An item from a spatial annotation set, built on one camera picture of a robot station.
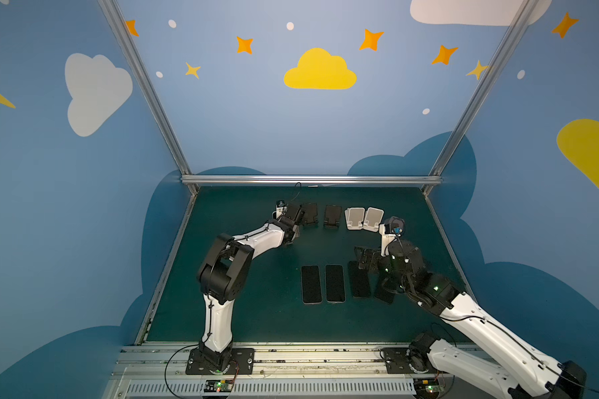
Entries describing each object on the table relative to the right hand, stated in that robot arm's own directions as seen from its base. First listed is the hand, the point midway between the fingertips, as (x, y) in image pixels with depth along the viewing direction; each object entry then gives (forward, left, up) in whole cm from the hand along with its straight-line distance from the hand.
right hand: (371, 245), depth 77 cm
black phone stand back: (+25, +10, -17) cm, 32 cm away
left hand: (+17, +28, -15) cm, 36 cm away
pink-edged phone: (-6, +18, -19) cm, 27 cm away
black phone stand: (+25, +20, -14) cm, 35 cm away
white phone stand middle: (+24, +1, -17) cm, 29 cm away
